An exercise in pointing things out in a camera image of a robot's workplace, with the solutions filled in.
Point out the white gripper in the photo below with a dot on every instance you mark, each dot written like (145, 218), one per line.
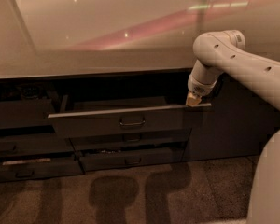
(198, 88)

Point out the dark drawer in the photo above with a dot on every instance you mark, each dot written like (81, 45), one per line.
(127, 159)
(130, 139)
(25, 113)
(141, 115)
(32, 144)
(40, 170)

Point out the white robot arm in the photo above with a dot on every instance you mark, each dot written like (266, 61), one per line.
(223, 52)

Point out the dark cabinet frame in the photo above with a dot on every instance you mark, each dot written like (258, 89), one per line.
(170, 85)

